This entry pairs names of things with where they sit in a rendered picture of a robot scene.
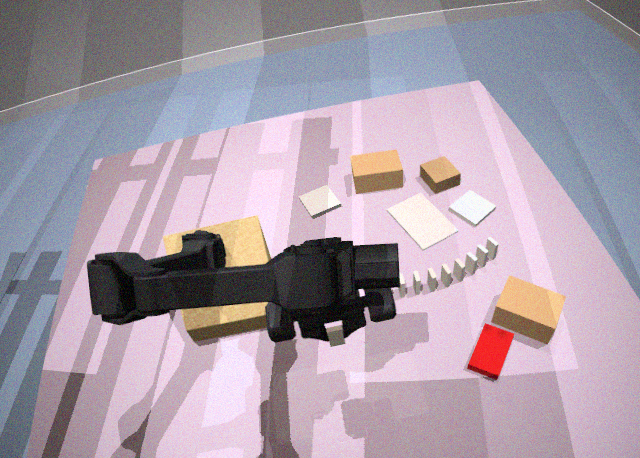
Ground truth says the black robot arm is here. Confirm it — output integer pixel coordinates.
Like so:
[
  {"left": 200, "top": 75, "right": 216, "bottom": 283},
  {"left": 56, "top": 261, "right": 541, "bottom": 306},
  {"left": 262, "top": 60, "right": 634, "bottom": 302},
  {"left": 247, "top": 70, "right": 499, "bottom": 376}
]
[{"left": 87, "top": 230, "right": 400, "bottom": 325}]

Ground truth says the red rectangular block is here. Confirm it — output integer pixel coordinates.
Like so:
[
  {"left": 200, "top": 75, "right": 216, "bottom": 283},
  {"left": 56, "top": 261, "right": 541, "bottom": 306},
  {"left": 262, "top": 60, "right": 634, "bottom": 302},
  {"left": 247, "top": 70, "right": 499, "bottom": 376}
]
[{"left": 467, "top": 323, "right": 514, "bottom": 380}]

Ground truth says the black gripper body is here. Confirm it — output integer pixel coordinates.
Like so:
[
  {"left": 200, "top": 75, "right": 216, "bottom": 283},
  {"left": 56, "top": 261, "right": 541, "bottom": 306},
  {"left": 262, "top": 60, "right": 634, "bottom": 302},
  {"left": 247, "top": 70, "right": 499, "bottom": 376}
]
[{"left": 265, "top": 288, "right": 396, "bottom": 343}]

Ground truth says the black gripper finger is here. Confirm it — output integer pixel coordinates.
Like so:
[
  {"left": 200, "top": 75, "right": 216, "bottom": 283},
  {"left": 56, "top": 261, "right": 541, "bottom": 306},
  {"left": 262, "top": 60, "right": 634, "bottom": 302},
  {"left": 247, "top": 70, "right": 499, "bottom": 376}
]
[
  {"left": 300, "top": 324, "right": 329, "bottom": 342},
  {"left": 342, "top": 315, "right": 366, "bottom": 338}
]

